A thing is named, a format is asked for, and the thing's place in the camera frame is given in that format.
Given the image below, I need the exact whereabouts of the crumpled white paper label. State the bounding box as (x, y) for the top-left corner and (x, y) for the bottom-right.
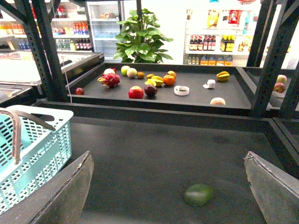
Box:
(203, 79), (216, 89)

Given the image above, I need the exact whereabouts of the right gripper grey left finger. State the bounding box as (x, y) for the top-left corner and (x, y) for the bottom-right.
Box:
(0, 151), (94, 224)

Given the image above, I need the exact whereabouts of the dark purple plum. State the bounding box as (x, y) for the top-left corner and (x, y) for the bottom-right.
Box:
(144, 84), (158, 97)

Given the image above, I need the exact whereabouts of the pink dragon fruit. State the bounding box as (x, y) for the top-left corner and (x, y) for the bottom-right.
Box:
(97, 73), (120, 89)

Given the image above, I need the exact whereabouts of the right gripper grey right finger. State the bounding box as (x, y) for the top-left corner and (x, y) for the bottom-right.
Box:
(244, 151), (299, 224)

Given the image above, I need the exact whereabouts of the black metal shelf frame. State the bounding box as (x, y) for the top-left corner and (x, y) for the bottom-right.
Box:
(0, 0), (299, 119)

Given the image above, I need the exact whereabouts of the green potted plant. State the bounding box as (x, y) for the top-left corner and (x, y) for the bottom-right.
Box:
(113, 8), (173, 63)

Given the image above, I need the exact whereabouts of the green apple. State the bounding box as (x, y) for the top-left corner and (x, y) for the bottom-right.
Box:
(121, 65), (130, 76)

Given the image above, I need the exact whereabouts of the white tape roll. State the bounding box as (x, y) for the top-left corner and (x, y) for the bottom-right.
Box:
(174, 85), (190, 96)

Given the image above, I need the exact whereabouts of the black fruit display tray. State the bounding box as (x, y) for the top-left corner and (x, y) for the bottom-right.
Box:
(69, 63), (251, 110)

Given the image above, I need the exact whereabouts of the white bottle shelf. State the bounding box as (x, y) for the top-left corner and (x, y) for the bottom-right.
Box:
(183, 7), (258, 67)

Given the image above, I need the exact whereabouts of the brown kiwi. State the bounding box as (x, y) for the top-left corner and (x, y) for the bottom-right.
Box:
(136, 72), (145, 79)

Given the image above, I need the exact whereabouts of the red yellow apple right shelf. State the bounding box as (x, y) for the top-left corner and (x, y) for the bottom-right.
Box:
(273, 82), (285, 93)

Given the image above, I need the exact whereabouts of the pale green round fruit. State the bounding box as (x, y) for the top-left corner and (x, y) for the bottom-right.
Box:
(127, 68), (137, 78)

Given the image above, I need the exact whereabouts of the light blue plastic basket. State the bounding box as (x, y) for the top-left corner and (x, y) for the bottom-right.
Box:
(0, 105), (73, 213)

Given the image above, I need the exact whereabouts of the pale peach fruit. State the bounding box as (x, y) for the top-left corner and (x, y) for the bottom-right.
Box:
(210, 97), (226, 105)

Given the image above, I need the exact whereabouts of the yellow star fruit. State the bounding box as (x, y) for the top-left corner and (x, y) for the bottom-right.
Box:
(216, 71), (230, 82)

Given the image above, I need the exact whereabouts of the yellow mango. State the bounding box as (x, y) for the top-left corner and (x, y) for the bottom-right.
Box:
(145, 76), (164, 86)

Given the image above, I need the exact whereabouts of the glass door refrigerator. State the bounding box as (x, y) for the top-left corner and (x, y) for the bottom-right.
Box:
(85, 0), (124, 61)

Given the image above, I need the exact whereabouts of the small dark red apple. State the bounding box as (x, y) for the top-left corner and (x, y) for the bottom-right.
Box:
(75, 87), (85, 95)

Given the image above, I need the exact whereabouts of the orange tangerine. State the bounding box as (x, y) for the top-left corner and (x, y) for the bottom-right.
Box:
(163, 75), (176, 86)

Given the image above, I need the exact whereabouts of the green avocado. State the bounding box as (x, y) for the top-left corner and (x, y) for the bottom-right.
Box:
(183, 184), (214, 207)

